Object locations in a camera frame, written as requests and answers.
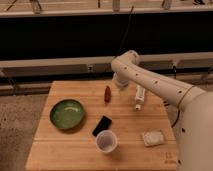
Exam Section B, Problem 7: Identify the red pepper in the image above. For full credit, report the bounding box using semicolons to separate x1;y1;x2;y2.
104;86;111;103

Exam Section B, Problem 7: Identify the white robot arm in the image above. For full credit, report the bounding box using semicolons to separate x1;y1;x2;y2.
111;50;213;171

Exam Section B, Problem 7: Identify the green ceramic bowl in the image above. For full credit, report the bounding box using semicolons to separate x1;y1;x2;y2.
50;99;85;130

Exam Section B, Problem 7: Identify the white tube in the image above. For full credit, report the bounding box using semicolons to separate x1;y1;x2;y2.
135;86;145;110

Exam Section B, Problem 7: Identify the black rectangular block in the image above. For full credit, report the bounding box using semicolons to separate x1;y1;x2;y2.
92;116;112;136

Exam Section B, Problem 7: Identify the wooden cutting board table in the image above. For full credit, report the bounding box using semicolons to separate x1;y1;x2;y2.
25;81;178;171

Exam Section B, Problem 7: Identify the clear plastic cup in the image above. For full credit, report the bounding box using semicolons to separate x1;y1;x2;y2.
95;130;118;154

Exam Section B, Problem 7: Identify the white sponge packet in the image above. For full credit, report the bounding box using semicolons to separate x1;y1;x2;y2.
142;131;165;147

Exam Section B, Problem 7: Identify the black hanging cable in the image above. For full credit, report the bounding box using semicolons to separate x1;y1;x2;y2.
105;5;135;73

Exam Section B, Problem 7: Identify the black floor cable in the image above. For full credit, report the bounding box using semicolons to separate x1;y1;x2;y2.
163;99;181;128

